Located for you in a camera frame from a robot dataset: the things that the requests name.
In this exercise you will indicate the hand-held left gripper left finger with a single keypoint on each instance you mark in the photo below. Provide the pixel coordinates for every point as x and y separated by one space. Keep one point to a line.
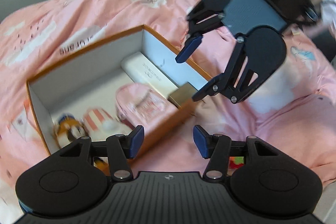
136 142

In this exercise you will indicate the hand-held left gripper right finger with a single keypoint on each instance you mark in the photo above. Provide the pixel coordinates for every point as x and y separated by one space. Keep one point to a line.
200 141

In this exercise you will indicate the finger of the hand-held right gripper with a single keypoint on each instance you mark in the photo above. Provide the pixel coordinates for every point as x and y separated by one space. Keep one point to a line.
190 47
210 87

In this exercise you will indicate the gold cardboard box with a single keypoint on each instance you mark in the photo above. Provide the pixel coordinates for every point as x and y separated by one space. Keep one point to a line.
181 95

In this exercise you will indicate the orange cardboard box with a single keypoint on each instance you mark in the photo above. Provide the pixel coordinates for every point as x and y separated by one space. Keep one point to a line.
168 124

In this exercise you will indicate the pink printed pouch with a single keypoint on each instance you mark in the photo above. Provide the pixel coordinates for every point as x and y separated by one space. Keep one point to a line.
141 103

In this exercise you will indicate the white bunny plush toy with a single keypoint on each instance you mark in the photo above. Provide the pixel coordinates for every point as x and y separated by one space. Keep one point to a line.
97 119

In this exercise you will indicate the white glasses case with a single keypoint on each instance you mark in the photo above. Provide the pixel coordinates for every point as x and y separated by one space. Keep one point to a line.
147 71

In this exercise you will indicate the small colourful toy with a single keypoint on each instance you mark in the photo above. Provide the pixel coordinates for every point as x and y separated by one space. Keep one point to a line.
237 162

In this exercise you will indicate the pink printed blanket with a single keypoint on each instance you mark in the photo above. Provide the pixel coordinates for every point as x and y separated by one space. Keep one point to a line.
78 3

